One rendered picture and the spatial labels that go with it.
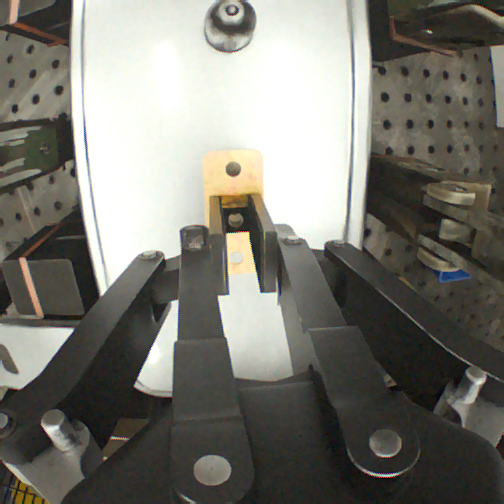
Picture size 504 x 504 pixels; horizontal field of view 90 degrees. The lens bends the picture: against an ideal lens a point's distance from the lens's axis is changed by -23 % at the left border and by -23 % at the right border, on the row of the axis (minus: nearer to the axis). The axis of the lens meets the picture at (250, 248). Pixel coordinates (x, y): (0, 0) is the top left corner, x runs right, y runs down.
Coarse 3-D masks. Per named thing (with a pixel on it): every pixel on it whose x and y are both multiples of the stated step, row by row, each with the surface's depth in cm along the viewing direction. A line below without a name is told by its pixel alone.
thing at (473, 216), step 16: (432, 208) 19; (448, 208) 18; (464, 208) 17; (480, 208) 17; (480, 224) 15; (496, 224) 14; (432, 240) 19; (480, 240) 16; (496, 240) 15; (448, 256) 18; (464, 256) 17; (480, 256) 16; (496, 256) 15; (480, 272) 15; (496, 272) 15; (496, 288) 14
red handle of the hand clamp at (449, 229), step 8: (440, 216) 19; (448, 216) 18; (440, 224) 19; (448, 224) 18; (456, 224) 18; (464, 224) 18; (440, 232) 19; (448, 232) 18; (456, 232) 18; (464, 232) 18; (472, 232) 18; (440, 240) 19; (448, 240) 19; (456, 240) 18; (464, 240) 18; (472, 240) 18
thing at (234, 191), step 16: (208, 160) 19; (224, 160) 19; (240, 160) 20; (256, 160) 20; (208, 176) 20; (224, 176) 20; (240, 176) 20; (256, 176) 20; (208, 192) 20; (224, 192) 20; (240, 192) 20; (256, 192) 20; (208, 208) 21; (224, 208) 20; (240, 208) 20; (208, 224) 21; (240, 224) 20; (240, 240) 22; (240, 272) 23
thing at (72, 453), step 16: (48, 416) 5; (64, 416) 5; (48, 432) 5; (64, 432) 5; (80, 432) 5; (48, 448) 5; (64, 448) 5; (80, 448) 5; (96, 448) 6; (32, 464) 4; (48, 464) 5; (64, 464) 5; (80, 464) 5; (96, 464) 5; (32, 480) 4; (48, 480) 4; (64, 480) 4; (80, 480) 4; (48, 496) 4
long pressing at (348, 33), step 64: (128, 0) 16; (192, 0) 17; (256, 0) 18; (320, 0) 18; (128, 64) 19; (192, 64) 19; (256, 64) 20; (320, 64) 20; (128, 128) 20; (192, 128) 21; (256, 128) 21; (320, 128) 22; (128, 192) 22; (192, 192) 23; (320, 192) 24; (128, 256) 24; (256, 320) 27
